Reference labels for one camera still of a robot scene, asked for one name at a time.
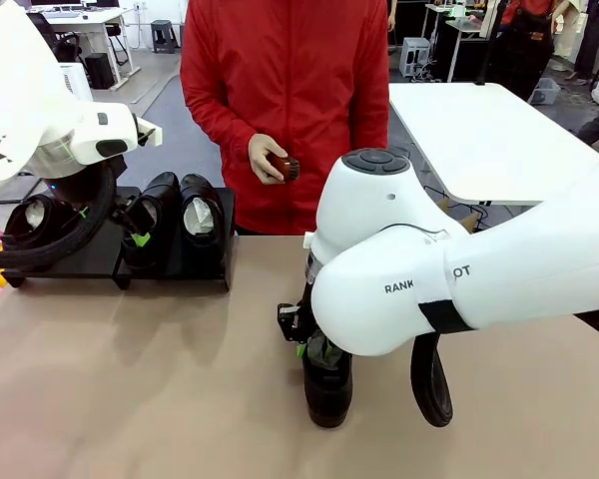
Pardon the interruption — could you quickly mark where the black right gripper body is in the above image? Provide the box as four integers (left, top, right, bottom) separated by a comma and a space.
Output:
299, 280, 317, 343

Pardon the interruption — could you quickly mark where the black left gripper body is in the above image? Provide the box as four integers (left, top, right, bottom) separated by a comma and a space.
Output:
48, 166, 110, 212

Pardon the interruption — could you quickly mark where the black leather loafer shoe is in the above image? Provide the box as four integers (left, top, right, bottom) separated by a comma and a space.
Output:
2, 193, 75, 251
178, 173, 228, 273
299, 332, 355, 429
121, 171, 182, 273

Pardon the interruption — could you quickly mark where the brown wooden shoe brush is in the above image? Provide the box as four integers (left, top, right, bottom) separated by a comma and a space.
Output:
268, 155, 301, 184

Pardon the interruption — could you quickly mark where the person's right forearm red sleeve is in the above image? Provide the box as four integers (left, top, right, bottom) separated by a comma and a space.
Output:
180, 92, 262, 167

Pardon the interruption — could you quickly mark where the person's left forearm red sleeve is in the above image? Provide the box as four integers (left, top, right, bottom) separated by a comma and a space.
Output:
348, 97, 393, 152

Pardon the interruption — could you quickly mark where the person's right hand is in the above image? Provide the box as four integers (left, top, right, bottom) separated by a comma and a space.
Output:
247, 133, 289, 186

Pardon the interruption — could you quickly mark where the white air purifier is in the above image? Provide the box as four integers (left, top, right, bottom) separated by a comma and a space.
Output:
58, 62, 94, 104

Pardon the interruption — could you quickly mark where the black computer tower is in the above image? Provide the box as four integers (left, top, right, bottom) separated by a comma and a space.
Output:
84, 51, 117, 91

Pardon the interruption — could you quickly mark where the black mesh office chair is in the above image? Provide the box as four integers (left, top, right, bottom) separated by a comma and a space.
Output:
27, 12, 84, 65

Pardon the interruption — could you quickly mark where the white office desk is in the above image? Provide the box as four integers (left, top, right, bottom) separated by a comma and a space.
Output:
28, 6, 137, 92

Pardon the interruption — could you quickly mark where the grey step stool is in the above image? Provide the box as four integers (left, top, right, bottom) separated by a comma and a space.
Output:
150, 19, 182, 55

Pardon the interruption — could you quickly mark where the person in red jacket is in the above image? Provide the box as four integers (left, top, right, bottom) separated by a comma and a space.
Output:
179, 0, 393, 237

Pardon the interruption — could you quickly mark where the large white table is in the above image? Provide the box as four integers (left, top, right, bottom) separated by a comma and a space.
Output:
387, 82, 599, 207

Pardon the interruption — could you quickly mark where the white computer case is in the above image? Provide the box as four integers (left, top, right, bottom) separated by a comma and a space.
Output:
400, 36, 434, 79

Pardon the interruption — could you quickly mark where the grey plastic bin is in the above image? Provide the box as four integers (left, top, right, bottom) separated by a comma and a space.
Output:
527, 76, 563, 107

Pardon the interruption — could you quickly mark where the background person in black apron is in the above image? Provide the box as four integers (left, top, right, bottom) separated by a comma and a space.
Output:
493, 0, 556, 102

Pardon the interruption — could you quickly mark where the background person in beige clothes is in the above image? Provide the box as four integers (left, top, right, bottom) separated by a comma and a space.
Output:
552, 0, 599, 85

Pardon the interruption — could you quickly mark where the black left arm cable sleeve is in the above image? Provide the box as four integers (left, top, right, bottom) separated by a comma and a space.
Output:
0, 157, 117, 269

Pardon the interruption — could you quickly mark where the black arm cable sleeve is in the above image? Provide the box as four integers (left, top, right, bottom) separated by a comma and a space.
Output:
0, 157, 117, 269
409, 298, 476, 429

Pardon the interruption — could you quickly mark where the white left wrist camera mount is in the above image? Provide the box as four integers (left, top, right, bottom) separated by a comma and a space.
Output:
133, 116, 164, 150

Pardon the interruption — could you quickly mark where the black right arm cable sleeve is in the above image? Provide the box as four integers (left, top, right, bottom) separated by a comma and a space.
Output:
409, 298, 476, 429

